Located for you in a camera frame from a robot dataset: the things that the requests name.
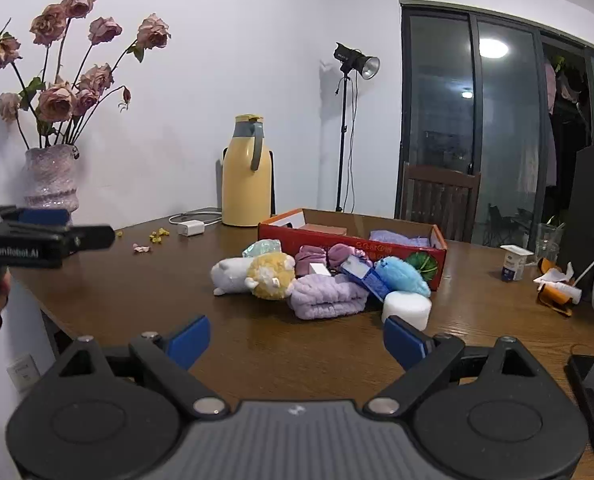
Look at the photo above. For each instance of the white wall socket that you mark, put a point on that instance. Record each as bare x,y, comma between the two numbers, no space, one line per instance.
23,372

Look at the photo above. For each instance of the light green soft pouch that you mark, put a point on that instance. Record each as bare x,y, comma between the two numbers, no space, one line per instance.
262,248

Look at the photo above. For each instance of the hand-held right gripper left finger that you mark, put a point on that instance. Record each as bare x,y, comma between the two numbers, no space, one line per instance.
193,341

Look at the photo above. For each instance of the lilac cloth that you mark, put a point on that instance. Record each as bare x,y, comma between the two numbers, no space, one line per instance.
397,238

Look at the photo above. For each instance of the white plush toy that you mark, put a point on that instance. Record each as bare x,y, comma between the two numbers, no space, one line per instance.
229,272

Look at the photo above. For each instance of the yellow thermos jug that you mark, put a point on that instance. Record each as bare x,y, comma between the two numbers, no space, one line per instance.
246,180

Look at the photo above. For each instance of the yellow plush toy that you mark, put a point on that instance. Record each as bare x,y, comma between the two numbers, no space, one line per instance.
272,275

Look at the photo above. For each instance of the bunch of dried pink roses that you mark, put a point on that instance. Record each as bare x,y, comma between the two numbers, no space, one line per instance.
59,95

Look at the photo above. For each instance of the black monitor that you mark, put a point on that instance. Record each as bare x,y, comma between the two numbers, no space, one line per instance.
592,210

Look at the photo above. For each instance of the hanging clothes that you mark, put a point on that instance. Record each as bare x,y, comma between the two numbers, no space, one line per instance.
562,85

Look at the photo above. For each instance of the studio light on stand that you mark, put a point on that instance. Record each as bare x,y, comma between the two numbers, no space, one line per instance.
353,62

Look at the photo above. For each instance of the pink pad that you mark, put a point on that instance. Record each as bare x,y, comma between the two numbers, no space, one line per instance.
324,230

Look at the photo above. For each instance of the white foam sponge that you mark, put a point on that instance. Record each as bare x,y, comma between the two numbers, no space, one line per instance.
406,307

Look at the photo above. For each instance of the small white box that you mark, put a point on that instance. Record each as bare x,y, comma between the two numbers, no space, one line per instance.
318,269

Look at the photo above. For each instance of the glass sliding door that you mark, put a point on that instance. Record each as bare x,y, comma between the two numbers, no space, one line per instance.
442,100

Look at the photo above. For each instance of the pink textured vase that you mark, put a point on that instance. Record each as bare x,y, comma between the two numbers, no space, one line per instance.
52,180

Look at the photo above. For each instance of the yellow fallen petals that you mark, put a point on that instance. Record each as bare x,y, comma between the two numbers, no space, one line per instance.
159,235

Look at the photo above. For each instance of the pink fallen petal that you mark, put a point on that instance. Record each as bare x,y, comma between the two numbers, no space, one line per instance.
141,248

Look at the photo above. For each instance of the red cardboard box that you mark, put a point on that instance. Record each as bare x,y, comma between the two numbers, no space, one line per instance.
429,265

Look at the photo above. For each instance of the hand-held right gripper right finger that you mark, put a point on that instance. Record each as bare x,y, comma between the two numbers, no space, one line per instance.
401,342

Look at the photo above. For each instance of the wooden chair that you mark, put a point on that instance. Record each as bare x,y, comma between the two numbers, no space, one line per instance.
439,197

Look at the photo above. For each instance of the clear drinking glass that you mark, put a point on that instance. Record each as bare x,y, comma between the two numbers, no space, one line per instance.
547,242

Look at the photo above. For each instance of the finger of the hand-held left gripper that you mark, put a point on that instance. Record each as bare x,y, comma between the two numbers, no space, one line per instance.
94,237
44,216

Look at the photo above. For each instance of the blue plush toy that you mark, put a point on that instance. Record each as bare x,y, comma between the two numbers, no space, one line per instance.
402,276

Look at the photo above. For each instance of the purple towel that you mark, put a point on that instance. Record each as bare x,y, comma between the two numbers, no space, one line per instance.
327,297

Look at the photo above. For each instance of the blue tissue packet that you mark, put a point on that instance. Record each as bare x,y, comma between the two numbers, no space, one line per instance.
372,280

